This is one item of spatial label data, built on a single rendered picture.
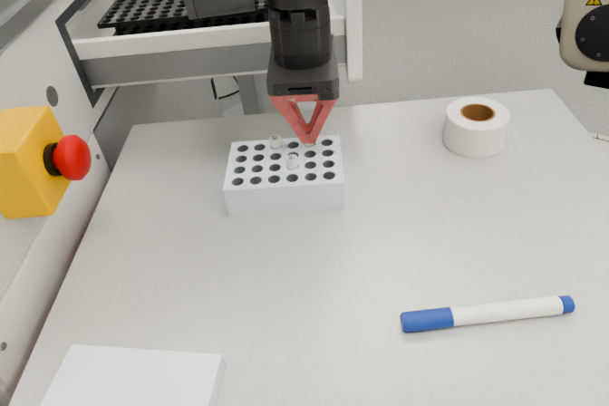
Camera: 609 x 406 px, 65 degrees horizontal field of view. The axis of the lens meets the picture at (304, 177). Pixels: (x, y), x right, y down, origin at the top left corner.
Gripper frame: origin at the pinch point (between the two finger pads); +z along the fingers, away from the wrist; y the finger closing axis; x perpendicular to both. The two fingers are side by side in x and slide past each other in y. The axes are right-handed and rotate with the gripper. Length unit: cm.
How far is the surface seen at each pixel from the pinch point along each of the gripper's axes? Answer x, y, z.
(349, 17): 5.1, -8.9, -9.2
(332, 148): 2.5, 1.1, 1.4
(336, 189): 2.8, 7.0, 2.3
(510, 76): 86, -151, 78
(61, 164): -20.2, 12.3, -6.6
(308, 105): -5, -132, 77
